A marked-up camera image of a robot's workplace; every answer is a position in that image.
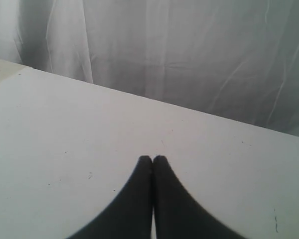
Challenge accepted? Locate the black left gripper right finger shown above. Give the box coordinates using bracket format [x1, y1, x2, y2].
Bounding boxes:
[152, 155, 242, 239]

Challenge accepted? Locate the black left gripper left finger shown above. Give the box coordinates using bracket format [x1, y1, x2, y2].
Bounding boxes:
[70, 156, 152, 239]

